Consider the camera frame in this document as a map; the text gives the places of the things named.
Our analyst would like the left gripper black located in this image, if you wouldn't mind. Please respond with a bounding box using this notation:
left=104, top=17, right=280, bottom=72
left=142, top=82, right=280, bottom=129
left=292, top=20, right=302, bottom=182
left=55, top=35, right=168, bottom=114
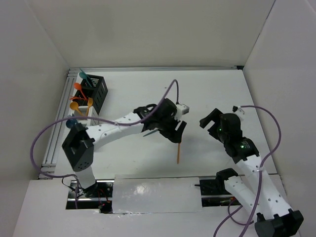
left=157, top=114, right=186, bottom=143

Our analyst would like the teal fork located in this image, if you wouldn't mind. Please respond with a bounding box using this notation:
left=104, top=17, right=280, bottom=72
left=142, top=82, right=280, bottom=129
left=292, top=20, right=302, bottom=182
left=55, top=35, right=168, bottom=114
left=143, top=130, right=158, bottom=137

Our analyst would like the yellow spoon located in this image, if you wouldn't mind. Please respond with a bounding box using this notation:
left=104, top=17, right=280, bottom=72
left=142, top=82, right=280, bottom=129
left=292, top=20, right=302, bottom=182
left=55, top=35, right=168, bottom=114
left=70, top=101, right=86, bottom=117

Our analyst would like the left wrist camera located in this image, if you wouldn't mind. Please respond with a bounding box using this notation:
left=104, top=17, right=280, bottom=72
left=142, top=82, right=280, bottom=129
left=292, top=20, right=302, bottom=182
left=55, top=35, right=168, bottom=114
left=176, top=104, right=190, bottom=117

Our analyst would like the white foil panel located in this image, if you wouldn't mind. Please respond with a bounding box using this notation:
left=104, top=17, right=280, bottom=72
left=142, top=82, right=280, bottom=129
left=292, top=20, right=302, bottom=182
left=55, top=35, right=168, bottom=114
left=112, top=177, right=202, bottom=214

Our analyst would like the black utensil caddy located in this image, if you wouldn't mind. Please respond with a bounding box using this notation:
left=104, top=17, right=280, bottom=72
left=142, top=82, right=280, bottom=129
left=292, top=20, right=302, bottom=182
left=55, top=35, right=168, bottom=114
left=72, top=75, right=108, bottom=114

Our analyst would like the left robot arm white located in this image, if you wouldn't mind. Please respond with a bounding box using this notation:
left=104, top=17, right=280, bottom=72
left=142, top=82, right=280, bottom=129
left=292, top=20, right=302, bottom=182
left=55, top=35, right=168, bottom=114
left=62, top=98, right=189, bottom=198

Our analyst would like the white utensil caddy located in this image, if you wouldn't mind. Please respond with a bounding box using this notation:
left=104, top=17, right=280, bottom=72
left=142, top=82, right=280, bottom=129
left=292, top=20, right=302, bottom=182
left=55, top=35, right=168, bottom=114
left=69, top=106, right=100, bottom=126

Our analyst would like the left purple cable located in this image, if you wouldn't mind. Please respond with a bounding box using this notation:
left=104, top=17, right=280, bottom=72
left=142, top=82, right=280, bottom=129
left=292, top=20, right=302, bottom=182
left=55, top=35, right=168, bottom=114
left=30, top=79, right=180, bottom=179

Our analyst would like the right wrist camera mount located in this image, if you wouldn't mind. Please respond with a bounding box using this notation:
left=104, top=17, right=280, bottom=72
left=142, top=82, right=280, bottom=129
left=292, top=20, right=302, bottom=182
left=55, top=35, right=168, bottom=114
left=232, top=106, right=245, bottom=116

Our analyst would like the teal spoon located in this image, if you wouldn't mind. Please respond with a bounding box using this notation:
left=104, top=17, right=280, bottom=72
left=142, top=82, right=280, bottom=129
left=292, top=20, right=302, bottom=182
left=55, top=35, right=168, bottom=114
left=79, top=69, right=93, bottom=87

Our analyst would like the yellow knife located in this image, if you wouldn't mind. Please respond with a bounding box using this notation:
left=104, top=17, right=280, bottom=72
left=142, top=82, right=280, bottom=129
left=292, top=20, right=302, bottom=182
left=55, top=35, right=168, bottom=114
left=176, top=143, right=181, bottom=164

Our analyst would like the aluminium frame rail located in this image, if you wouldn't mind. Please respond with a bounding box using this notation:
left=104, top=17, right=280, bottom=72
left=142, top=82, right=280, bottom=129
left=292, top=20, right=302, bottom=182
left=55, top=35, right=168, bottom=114
left=69, top=65, right=244, bottom=73

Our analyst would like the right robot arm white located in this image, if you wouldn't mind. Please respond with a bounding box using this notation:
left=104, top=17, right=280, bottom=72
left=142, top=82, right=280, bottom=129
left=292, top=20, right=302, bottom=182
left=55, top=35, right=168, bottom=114
left=199, top=106, right=304, bottom=237

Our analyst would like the yellow fork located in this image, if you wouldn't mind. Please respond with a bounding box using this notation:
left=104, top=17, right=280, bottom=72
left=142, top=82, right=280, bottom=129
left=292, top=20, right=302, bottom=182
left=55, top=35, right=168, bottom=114
left=85, top=97, right=93, bottom=117

